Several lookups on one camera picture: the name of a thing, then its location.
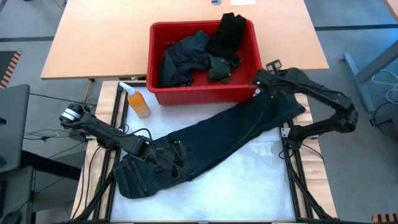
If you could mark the black floor beam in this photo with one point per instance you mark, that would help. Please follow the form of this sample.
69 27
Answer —
49 165

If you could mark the grey desk leg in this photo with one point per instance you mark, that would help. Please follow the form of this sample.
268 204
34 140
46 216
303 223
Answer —
357 77

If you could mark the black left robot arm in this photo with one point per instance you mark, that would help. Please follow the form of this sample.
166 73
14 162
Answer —
102 132

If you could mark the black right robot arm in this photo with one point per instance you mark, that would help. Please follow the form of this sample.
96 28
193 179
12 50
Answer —
326 95

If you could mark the dark blue jeans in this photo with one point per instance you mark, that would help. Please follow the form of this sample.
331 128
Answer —
217 133

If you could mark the orange spray bottle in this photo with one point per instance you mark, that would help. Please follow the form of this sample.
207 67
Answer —
138 104

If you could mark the black aluminium frame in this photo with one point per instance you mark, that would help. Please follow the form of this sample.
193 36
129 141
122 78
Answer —
292 193

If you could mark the dark green garment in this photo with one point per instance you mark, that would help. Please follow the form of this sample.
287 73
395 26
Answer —
219 70

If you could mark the grey desk grommet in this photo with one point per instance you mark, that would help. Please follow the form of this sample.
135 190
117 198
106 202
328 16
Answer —
216 2

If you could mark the dark grey chair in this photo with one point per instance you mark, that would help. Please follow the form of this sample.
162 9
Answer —
14 124

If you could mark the white table mat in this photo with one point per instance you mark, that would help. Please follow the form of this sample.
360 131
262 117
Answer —
233 186

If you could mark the white paper sheet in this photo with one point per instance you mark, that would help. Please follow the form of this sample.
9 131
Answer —
242 2

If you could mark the black garment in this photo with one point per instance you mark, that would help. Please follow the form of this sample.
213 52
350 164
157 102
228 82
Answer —
230 31

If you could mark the orange black striped mat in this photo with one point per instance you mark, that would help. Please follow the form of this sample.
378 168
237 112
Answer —
12 67

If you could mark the red plastic laundry bin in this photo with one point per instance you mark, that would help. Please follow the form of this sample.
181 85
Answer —
202 95

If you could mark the light wooden desk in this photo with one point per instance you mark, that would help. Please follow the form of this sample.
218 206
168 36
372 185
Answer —
93 37

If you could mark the orange black striped block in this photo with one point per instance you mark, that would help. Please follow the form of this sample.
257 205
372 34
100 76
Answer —
384 218

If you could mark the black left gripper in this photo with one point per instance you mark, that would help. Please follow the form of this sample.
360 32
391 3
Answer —
161 155

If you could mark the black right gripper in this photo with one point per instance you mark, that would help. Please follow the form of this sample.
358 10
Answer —
270 82

